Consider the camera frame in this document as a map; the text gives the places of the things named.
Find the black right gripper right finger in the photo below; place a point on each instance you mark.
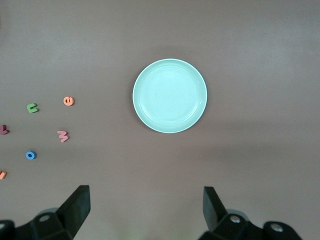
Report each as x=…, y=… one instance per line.
x=212, y=207

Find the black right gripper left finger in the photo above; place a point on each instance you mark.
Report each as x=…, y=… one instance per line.
x=77, y=207

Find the pink foam letter w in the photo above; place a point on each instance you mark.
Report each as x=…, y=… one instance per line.
x=63, y=136

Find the orange foam letter e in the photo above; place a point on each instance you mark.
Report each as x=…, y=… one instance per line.
x=68, y=102

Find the green foam letter n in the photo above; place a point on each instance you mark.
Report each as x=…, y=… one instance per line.
x=30, y=107

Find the blue foam letter o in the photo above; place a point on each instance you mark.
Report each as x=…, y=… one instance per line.
x=27, y=155

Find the orange foam letter v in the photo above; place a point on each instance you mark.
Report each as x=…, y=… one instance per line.
x=2, y=175

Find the dark red foam letter z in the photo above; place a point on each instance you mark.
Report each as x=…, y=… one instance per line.
x=3, y=130

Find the light green round plate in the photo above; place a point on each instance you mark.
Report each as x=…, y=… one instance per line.
x=170, y=96

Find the brown table cover mat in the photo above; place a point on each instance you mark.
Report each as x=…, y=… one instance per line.
x=250, y=75

